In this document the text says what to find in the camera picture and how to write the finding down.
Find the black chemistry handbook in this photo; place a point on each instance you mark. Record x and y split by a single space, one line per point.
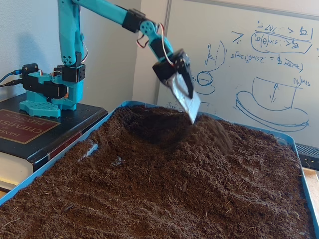
62 129

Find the brown soil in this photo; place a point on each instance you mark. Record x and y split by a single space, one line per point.
187 179

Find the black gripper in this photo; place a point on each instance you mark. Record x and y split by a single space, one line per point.
166 70

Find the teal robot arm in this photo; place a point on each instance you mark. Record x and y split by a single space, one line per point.
67 25

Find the black device with perforated top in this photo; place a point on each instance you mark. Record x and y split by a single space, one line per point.
309 159

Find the blue plastic tray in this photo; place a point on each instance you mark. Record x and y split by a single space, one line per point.
289 139

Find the whiteboard with blue drawings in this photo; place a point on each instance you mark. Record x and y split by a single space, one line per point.
211 25

